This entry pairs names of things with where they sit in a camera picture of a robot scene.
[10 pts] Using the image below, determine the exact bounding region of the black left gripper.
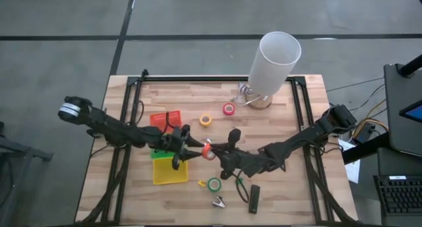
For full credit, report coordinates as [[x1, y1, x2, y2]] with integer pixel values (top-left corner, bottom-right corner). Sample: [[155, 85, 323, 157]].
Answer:
[[160, 123, 206, 171]]

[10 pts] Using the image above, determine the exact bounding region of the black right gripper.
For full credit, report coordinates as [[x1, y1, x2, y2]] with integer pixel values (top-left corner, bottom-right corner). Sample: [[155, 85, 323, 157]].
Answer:
[[210, 127, 264, 181]]

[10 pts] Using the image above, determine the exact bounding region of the orange tape roll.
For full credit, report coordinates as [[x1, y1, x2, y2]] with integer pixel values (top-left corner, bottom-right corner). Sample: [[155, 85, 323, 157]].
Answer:
[[201, 143, 217, 161]]

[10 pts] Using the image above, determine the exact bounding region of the green tape roll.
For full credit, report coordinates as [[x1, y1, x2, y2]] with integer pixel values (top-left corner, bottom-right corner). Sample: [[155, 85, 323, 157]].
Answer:
[[206, 177, 222, 193]]

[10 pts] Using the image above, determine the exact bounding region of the yellow tape roll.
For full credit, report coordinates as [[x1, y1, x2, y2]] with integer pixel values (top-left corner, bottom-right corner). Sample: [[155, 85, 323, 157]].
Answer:
[[198, 112, 214, 127]]

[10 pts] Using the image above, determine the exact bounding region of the red tape roll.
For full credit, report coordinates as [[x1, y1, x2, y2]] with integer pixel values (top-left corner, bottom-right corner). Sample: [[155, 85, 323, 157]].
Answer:
[[222, 102, 236, 116]]

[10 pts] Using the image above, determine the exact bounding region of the black stapler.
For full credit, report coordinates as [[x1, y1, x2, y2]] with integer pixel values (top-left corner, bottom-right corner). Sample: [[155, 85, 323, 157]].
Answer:
[[247, 183, 261, 215]]

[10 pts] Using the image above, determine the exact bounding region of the green plastic basket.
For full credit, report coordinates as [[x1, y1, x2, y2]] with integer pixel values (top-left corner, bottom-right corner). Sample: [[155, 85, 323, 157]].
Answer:
[[150, 148, 175, 160]]

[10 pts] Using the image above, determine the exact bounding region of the yellow plastic basket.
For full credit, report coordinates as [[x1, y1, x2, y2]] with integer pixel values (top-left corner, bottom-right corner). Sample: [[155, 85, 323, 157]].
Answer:
[[152, 156, 189, 186]]

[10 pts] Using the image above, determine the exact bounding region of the red plastic basket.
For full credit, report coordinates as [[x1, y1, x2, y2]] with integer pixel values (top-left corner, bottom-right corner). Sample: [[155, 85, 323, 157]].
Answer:
[[149, 110, 183, 134]]

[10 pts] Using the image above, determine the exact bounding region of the white shade table lamp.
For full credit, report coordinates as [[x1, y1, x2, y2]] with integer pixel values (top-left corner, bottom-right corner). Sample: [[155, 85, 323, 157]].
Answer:
[[245, 30, 303, 111]]

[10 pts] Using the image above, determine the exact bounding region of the white paper sheet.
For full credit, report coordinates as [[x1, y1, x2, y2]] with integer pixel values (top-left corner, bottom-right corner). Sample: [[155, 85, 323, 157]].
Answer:
[[338, 138, 361, 184]]

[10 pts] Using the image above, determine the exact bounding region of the black beam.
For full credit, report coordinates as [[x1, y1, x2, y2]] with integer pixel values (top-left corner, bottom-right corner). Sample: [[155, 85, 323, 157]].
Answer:
[[342, 131, 392, 166]]

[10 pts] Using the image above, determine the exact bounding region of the small black box device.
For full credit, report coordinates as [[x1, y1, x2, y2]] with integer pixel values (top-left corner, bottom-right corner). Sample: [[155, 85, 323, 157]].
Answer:
[[355, 123, 377, 144]]

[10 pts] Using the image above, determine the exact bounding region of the grey metal stand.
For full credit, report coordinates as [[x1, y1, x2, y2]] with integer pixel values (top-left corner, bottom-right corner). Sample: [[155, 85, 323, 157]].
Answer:
[[0, 121, 53, 227]]

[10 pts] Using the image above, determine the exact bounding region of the dark grey laptop lid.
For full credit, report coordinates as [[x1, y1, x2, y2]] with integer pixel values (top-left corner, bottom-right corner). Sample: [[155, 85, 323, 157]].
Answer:
[[383, 62, 422, 158]]

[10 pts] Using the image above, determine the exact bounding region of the black keyboard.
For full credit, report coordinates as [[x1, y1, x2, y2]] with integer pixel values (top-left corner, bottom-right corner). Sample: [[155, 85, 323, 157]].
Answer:
[[373, 174, 422, 218]]

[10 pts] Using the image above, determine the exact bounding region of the blue screen tablet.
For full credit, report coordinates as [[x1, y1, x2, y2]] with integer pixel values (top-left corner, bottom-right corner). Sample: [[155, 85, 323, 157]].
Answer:
[[399, 100, 422, 124]]

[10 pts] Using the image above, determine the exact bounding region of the black pole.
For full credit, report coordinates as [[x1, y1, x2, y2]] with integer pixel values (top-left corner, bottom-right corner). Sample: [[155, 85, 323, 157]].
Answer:
[[398, 53, 422, 79]]

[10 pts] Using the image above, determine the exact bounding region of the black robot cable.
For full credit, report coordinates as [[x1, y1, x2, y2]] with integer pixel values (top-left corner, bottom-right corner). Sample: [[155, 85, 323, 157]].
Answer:
[[234, 169, 251, 204]]

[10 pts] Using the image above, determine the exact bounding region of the clear lamp cable bundle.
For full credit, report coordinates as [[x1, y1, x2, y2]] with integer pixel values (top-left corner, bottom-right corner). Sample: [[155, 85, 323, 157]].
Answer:
[[233, 82, 255, 106]]

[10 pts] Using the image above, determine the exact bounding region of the black aluminium table frame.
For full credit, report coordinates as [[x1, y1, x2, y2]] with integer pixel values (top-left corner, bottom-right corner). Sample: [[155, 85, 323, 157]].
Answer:
[[77, 68, 355, 227]]

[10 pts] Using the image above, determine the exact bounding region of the yellow cable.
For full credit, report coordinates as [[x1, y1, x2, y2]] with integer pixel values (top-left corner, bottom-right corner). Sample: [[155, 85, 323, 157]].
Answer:
[[351, 117, 390, 137]]

